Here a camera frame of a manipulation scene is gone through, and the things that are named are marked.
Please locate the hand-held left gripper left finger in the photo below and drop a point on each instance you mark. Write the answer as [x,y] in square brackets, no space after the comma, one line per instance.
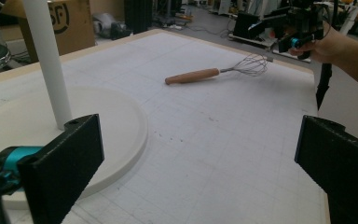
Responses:
[65,168]

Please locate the white round-base pole stand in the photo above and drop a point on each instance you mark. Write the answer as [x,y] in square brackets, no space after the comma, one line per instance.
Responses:
[112,130]

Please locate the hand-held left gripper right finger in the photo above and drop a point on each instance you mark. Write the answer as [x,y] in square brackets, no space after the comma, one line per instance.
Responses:
[341,168]

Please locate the black box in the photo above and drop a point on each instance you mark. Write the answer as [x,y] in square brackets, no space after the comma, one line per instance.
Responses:
[245,25]

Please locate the grey bag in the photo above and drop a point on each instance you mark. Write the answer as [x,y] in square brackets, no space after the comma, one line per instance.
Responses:
[105,23]

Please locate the brown cardboard box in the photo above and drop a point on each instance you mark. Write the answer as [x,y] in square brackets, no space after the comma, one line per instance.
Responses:
[74,28]

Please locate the black cabinet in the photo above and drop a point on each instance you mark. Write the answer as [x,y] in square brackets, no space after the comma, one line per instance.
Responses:
[138,15]

